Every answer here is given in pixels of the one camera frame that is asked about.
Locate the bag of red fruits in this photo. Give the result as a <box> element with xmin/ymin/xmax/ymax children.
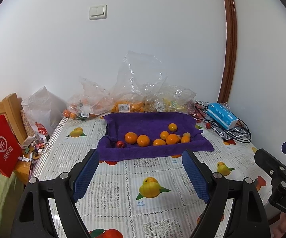
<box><xmin>190</xmin><ymin>102</ymin><xmax>207</xmax><ymax>123</ymax></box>

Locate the white plastic bag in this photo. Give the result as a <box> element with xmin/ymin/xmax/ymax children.
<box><xmin>21</xmin><ymin>86</ymin><xmax>66</xmax><ymax>139</ymax></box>

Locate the small red hawthorn fruit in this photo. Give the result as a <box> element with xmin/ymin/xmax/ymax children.
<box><xmin>116</xmin><ymin>141</ymin><xmax>125</xmax><ymax>148</ymax></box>

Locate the purple towel lined tray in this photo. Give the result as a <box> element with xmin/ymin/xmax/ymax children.
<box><xmin>97</xmin><ymin>112</ymin><xmax>214</xmax><ymax>162</ymax></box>

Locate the blue tissue box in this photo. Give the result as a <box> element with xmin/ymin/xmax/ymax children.
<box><xmin>206</xmin><ymin>103</ymin><xmax>238</xmax><ymax>130</ymax></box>

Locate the brown wooden door frame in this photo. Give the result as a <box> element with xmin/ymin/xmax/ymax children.
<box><xmin>218</xmin><ymin>0</ymin><xmax>238</xmax><ymax>103</ymax></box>

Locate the orange mandarin front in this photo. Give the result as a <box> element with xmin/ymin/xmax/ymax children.
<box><xmin>153</xmin><ymin>139</ymin><xmax>167</xmax><ymax>146</ymax></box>

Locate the large orange mandarin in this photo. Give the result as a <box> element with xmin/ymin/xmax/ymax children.
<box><xmin>124</xmin><ymin>132</ymin><xmax>138</xmax><ymax>145</ymax></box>

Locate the white wall switch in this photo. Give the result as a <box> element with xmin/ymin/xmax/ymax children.
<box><xmin>89</xmin><ymin>4</ymin><xmax>107</xmax><ymax>20</ymax></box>

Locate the plastic bag of oranges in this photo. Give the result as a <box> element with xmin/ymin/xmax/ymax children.
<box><xmin>63</xmin><ymin>77</ymin><xmax>114</xmax><ymax>120</ymax></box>

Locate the small orange kumquat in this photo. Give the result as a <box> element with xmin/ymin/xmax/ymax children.
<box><xmin>181</xmin><ymin>135</ymin><xmax>190</xmax><ymax>143</ymax></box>

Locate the red fruit on table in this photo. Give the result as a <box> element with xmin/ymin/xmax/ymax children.
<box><xmin>205</xmin><ymin>123</ymin><xmax>211</xmax><ymax>129</ymax></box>

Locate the small orange fruit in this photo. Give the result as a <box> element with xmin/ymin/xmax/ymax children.
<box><xmin>168</xmin><ymin>123</ymin><xmax>178</xmax><ymax>132</ymax></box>
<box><xmin>160</xmin><ymin>131</ymin><xmax>169</xmax><ymax>140</ymax></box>

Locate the plastic bag of yellow fruit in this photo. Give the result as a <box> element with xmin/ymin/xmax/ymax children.
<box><xmin>143</xmin><ymin>83</ymin><xmax>196</xmax><ymax>114</ymax></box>

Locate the plastic bag of kumquats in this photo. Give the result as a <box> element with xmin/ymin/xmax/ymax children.
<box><xmin>111</xmin><ymin>51</ymin><xmax>167</xmax><ymax>113</ymax></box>

